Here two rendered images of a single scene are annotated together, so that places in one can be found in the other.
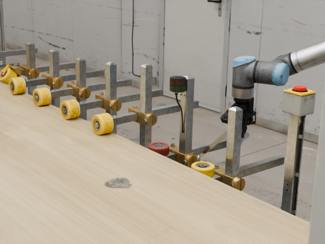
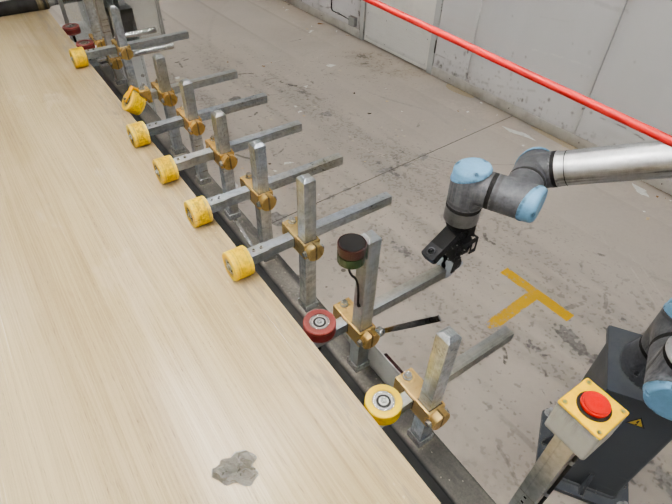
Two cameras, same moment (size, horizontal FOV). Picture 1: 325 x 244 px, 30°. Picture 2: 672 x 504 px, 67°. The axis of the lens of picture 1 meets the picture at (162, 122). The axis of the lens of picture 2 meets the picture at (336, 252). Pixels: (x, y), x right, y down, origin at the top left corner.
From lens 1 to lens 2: 139 cm
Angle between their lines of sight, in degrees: 26
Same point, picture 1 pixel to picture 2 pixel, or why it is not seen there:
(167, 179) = (320, 450)
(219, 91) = (428, 46)
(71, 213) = not seen: outside the picture
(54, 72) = (190, 113)
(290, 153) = (542, 473)
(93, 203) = not seen: outside the picture
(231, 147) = (434, 381)
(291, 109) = (567, 438)
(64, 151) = (169, 335)
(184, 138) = (361, 314)
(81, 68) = (219, 128)
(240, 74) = (461, 196)
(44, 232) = not seen: outside the picture
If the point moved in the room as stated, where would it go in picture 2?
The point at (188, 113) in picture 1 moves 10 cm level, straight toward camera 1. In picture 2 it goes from (369, 285) to (365, 320)
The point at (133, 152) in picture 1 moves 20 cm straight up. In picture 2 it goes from (278, 342) to (273, 283)
